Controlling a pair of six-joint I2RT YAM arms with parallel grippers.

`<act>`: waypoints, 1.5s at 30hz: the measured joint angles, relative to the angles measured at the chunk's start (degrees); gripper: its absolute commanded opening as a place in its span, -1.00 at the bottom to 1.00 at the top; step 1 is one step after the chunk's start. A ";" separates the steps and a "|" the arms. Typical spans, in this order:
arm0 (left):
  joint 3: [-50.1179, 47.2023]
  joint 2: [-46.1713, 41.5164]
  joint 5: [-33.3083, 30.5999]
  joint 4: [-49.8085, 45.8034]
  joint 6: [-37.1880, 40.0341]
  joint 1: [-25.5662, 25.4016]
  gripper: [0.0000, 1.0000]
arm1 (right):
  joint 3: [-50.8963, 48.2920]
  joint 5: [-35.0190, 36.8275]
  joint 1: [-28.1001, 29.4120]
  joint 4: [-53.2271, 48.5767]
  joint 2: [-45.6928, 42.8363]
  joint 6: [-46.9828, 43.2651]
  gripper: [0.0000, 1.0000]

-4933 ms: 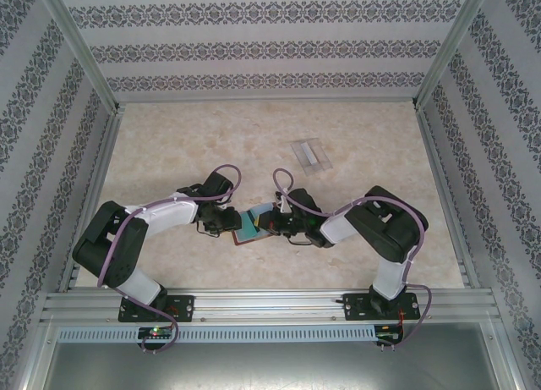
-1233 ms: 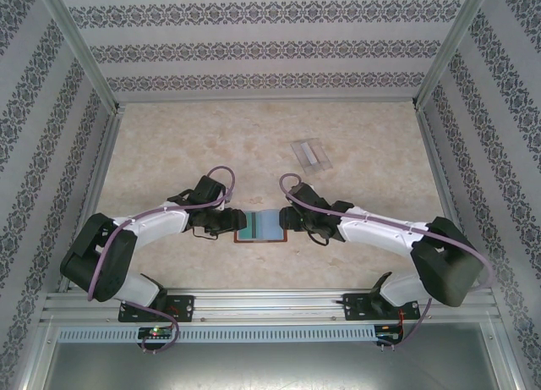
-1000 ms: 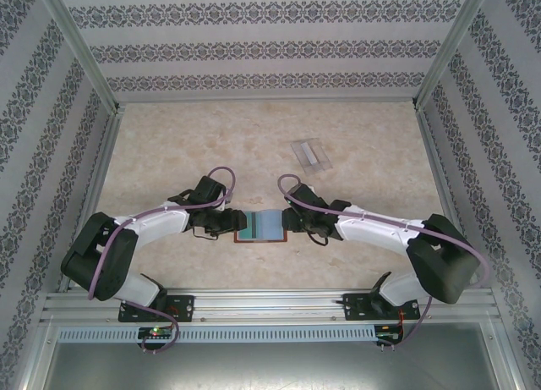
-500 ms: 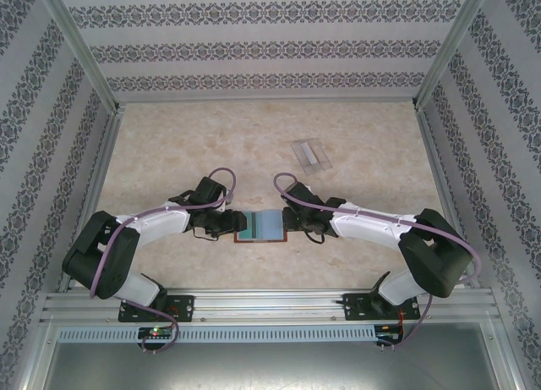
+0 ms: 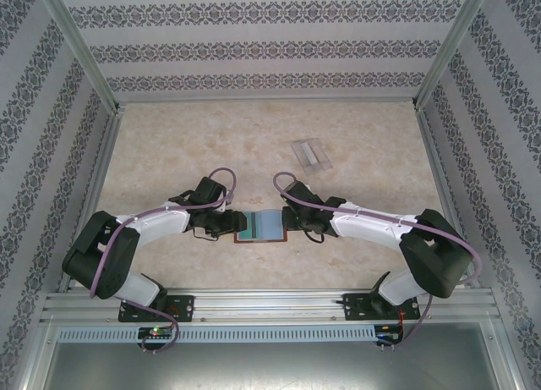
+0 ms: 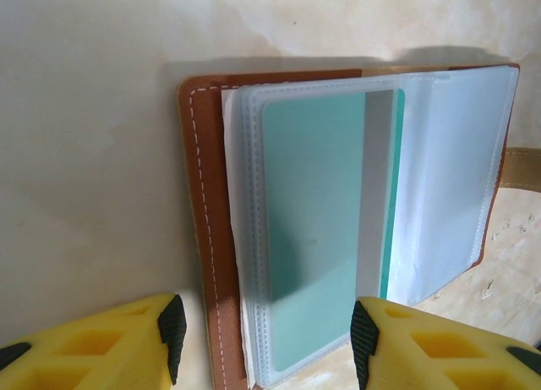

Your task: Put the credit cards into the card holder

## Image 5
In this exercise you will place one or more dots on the brown leather card holder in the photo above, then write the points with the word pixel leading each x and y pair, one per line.
pixel 270 229

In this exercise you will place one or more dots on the clear acrylic card stand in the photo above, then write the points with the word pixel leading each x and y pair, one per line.
pixel 321 161

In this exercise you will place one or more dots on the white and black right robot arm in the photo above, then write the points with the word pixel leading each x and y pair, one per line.
pixel 363 223

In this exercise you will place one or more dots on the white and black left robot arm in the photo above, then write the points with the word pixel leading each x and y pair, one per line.
pixel 160 221

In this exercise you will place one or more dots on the grey credit card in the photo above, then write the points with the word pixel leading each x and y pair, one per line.
pixel 310 155

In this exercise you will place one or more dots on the small circuit board green light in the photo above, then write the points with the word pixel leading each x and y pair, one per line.
pixel 154 332

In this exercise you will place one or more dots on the small circuit board blue light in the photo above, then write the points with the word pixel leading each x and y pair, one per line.
pixel 386 335

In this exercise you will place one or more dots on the grey metal sheet panel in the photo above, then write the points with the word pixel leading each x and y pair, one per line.
pixel 270 364

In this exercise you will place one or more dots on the aluminium mounting rail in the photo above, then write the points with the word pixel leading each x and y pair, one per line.
pixel 266 303

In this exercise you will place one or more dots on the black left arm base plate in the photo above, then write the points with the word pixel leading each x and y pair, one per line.
pixel 181 307

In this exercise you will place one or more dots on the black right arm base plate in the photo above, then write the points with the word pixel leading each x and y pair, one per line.
pixel 355 307

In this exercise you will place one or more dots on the aluminium side rail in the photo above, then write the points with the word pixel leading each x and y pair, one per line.
pixel 105 144

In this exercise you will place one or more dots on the aluminium frame post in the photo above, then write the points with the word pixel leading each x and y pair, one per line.
pixel 84 47
pixel 448 47

